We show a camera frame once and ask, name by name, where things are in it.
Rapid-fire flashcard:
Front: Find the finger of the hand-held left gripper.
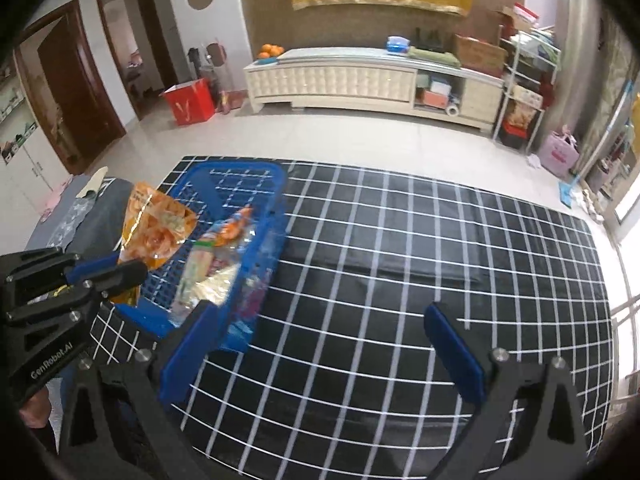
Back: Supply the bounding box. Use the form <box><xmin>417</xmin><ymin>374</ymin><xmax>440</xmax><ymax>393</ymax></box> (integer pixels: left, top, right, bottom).
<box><xmin>0</xmin><ymin>247</ymin><xmax>122</xmax><ymax>287</ymax></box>
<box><xmin>5</xmin><ymin>260</ymin><xmax>149</xmax><ymax>328</ymax></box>

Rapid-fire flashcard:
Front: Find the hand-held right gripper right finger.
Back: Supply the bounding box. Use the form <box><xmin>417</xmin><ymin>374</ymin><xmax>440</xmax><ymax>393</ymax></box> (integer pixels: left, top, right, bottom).
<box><xmin>424</xmin><ymin>301</ymin><xmax>588</xmax><ymax>480</ymax></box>

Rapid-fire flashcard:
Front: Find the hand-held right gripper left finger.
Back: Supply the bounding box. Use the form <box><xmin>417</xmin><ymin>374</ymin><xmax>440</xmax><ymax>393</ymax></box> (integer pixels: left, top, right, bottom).
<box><xmin>59</xmin><ymin>301</ymin><xmax>222</xmax><ymax>480</ymax></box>

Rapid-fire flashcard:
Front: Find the orange snack packet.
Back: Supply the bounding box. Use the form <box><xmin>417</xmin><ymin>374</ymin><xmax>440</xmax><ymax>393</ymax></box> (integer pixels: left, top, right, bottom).
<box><xmin>109</xmin><ymin>181</ymin><xmax>198</xmax><ymax>306</ymax></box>

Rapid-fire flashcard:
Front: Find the green cracker packet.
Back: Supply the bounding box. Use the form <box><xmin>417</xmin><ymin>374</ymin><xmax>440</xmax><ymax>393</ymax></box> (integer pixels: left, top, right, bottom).
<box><xmin>172</xmin><ymin>240</ymin><xmax>241</xmax><ymax>321</ymax></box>

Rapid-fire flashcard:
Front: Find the blue plastic basket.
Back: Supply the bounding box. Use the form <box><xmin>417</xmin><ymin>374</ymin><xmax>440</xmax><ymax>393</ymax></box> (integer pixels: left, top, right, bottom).
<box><xmin>107</xmin><ymin>160</ymin><xmax>290</xmax><ymax>353</ymax></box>

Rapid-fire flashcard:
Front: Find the person's left hand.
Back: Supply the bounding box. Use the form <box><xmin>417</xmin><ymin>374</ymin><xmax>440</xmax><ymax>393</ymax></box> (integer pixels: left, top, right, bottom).
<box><xmin>20</xmin><ymin>389</ymin><xmax>53</xmax><ymax>429</ymax></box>

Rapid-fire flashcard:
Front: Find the grey crown-print cloth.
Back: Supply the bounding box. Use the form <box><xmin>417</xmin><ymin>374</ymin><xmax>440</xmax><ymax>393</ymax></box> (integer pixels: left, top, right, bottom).
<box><xmin>25</xmin><ymin>175</ymin><xmax>133</xmax><ymax>261</ymax></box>

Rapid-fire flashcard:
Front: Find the pink cloth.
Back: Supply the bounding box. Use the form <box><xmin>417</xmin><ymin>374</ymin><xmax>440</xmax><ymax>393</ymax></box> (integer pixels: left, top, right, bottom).
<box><xmin>42</xmin><ymin>177</ymin><xmax>73</xmax><ymax>221</ymax></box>

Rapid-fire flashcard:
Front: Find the black white checkered tablecloth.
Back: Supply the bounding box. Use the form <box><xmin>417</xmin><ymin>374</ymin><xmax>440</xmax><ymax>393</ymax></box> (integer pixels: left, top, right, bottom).
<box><xmin>90</xmin><ymin>156</ymin><xmax>616</xmax><ymax>480</ymax></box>

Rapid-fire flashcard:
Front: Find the white cabinet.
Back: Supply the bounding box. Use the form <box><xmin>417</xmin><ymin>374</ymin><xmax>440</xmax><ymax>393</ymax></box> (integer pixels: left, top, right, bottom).
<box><xmin>0</xmin><ymin>60</ymin><xmax>68</xmax><ymax>216</ymax></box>

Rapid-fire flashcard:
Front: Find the dark brown wooden door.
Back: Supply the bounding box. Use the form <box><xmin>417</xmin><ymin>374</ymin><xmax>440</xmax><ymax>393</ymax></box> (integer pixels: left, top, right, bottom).
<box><xmin>14</xmin><ymin>0</ymin><xmax>127</xmax><ymax>176</ymax></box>

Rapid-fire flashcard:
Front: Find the red gift bag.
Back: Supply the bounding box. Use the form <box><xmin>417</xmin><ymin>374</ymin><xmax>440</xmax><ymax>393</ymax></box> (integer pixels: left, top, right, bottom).
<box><xmin>162</xmin><ymin>79</ymin><xmax>217</xmax><ymax>126</ymax></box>

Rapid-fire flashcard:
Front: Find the red dustpan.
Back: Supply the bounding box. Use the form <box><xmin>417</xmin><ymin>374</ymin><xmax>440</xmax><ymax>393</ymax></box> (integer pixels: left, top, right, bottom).
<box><xmin>217</xmin><ymin>91</ymin><xmax>247</xmax><ymax>113</ymax></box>

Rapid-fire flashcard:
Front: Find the dark upright appliance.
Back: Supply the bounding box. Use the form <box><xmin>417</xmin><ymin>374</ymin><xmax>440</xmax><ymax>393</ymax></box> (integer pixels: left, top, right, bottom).
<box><xmin>187</xmin><ymin>47</ymin><xmax>211</xmax><ymax>81</ymax></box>

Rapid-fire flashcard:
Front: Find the pink bag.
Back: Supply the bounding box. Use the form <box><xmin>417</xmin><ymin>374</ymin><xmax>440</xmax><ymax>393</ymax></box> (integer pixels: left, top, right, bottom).
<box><xmin>542</xmin><ymin>127</ymin><xmax>581</xmax><ymax>178</ymax></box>

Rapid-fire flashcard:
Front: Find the broom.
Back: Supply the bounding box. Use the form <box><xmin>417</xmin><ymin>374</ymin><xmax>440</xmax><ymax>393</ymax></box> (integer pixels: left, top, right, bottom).
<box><xmin>205</xmin><ymin>42</ymin><xmax>236</xmax><ymax>111</ymax></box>

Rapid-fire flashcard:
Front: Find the orange snack bag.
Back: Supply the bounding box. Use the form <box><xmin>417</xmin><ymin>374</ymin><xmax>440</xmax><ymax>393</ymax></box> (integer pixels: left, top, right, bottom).
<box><xmin>510</xmin><ymin>102</ymin><xmax>538</xmax><ymax>128</ymax></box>

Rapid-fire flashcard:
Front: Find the cream television cabinet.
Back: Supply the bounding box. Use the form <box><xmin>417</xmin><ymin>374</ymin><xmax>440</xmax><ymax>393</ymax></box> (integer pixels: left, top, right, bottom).
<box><xmin>243</xmin><ymin>46</ymin><xmax>506</xmax><ymax>135</ymax></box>

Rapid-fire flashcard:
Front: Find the white shelf rack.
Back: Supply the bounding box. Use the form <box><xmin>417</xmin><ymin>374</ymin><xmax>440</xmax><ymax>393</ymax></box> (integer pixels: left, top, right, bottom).
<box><xmin>492</xmin><ymin>30</ymin><xmax>561</xmax><ymax>153</ymax></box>

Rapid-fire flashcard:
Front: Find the green folded cloth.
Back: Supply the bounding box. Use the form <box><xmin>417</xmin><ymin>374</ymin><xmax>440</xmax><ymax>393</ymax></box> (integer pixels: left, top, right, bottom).
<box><xmin>407</xmin><ymin>46</ymin><xmax>462</xmax><ymax>67</ymax></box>

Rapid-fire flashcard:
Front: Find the brown cardboard box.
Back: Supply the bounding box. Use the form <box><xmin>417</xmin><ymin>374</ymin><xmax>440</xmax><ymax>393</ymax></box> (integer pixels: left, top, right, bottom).
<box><xmin>454</xmin><ymin>34</ymin><xmax>508</xmax><ymax>78</ymax></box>

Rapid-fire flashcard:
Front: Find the patterned curtain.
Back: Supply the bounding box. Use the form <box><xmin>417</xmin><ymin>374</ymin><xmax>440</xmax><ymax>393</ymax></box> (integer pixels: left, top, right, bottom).
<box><xmin>585</xmin><ymin>10</ymin><xmax>640</xmax><ymax>186</ymax></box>

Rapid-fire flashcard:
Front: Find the black router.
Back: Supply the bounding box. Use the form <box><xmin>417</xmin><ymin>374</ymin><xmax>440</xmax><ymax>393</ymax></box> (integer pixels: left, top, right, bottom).
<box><xmin>415</xmin><ymin>27</ymin><xmax>448</xmax><ymax>51</ymax></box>

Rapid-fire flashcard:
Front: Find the red white box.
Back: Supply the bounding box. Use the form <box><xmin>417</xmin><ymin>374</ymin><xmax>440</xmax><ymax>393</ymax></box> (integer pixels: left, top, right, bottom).
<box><xmin>512</xmin><ymin>2</ymin><xmax>541</xmax><ymax>28</ymax></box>

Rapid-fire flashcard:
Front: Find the dark brown door frame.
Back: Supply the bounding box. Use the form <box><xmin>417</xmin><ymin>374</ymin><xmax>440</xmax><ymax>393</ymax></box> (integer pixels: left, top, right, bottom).
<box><xmin>95</xmin><ymin>0</ymin><xmax>177</xmax><ymax>121</ymax></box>

